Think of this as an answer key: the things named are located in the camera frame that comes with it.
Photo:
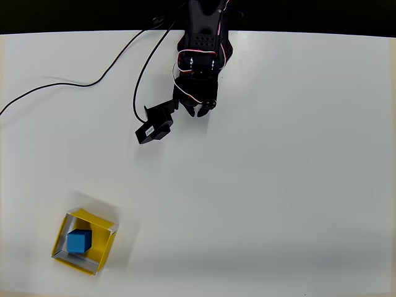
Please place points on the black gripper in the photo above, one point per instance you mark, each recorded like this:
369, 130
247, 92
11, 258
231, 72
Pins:
192, 98

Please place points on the black wrist-mounted camera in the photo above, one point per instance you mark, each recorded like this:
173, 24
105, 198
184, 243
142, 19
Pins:
154, 126

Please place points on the yellow paper box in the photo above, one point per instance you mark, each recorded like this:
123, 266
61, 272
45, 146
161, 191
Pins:
100, 238

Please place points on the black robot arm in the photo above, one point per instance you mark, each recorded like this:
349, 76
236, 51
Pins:
201, 18

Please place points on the blue cube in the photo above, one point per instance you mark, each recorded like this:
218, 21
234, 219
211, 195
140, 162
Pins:
77, 242

